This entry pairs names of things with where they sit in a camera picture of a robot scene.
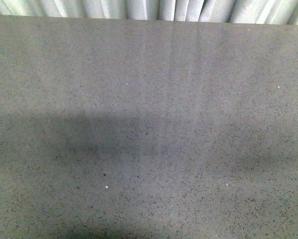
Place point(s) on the white pleated curtain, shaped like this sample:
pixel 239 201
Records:
pixel 279 12

